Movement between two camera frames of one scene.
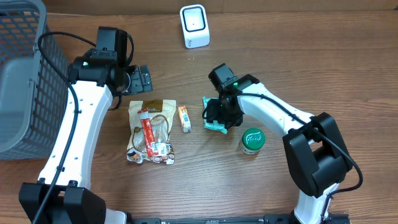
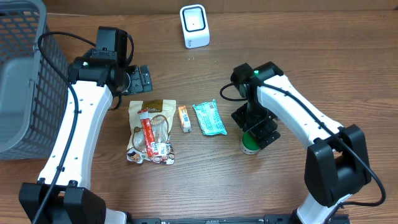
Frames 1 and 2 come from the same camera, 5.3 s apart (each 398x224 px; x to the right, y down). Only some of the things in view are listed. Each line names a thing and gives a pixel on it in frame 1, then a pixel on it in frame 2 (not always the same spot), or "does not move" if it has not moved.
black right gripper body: x=222 y=114 → x=259 y=125
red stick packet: x=148 y=133 does not move
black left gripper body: x=140 y=79 does not move
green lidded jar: x=253 y=140 does not move
